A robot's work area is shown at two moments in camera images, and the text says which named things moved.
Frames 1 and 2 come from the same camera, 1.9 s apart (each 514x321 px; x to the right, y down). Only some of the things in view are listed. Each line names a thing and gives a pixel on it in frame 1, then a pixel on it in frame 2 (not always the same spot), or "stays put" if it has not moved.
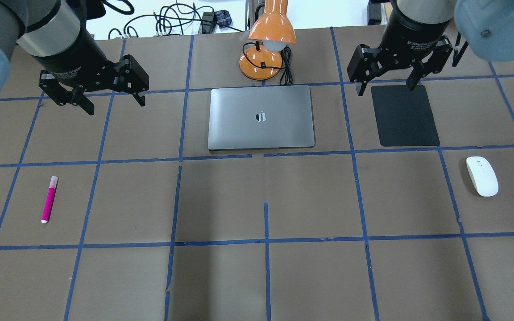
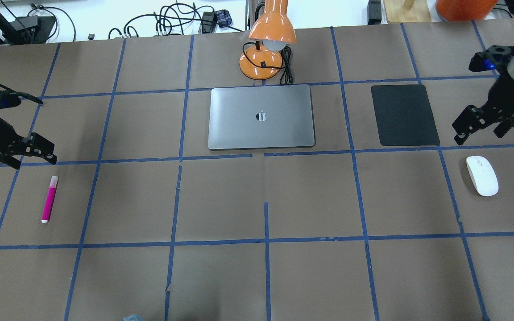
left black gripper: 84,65 → 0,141
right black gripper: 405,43 → 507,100
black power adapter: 208,22 stays put
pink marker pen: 49,199 stays put
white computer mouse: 483,176 stays put
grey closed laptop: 260,117 stays put
